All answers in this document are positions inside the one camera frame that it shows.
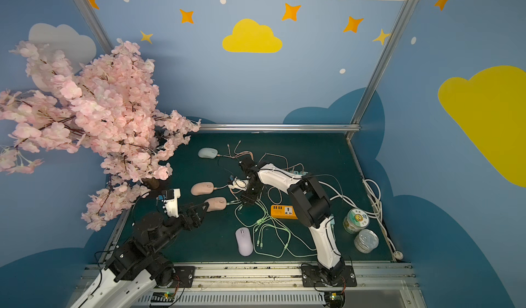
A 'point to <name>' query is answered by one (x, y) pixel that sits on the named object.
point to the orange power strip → (283, 211)
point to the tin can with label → (356, 220)
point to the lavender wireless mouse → (244, 241)
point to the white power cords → (374, 187)
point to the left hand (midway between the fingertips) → (202, 202)
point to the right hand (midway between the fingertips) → (250, 194)
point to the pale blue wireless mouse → (207, 152)
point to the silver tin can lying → (366, 241)
